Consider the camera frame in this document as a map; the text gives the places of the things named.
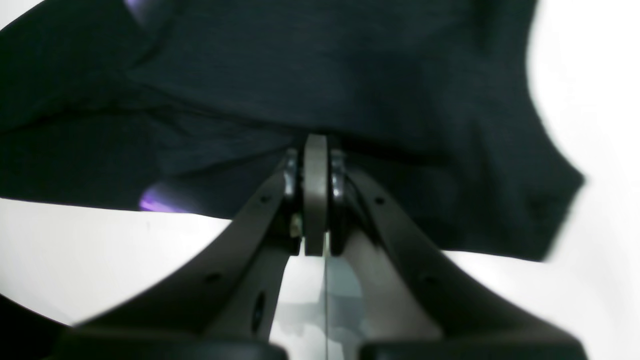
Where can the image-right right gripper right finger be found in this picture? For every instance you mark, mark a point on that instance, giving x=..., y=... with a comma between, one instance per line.
x=412, y=302

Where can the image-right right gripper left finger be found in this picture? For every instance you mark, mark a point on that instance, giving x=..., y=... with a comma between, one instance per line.
x=218, y=306

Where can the black T-shirt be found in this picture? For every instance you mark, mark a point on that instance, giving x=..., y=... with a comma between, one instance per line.
x=100, y=100

